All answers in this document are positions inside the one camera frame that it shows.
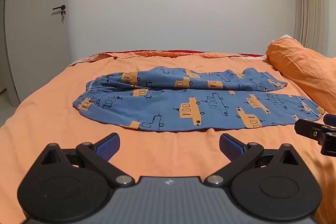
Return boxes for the orange bed sheet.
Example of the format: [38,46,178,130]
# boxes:
[0,50,336,224]

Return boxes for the red mattress cover edge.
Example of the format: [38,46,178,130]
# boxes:
[105,50,263,57]

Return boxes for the orange pillow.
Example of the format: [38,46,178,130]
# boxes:
[266,35,335,115]

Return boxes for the beige curtain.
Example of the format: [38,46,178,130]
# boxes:
[294,0,329,55]

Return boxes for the white door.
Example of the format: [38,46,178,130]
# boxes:
[5,0,71,102]

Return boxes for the blue orange printed pants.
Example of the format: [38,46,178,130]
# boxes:
[73,67,325,132]

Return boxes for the black door handle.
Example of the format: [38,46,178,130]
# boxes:
[52,5,66,23]

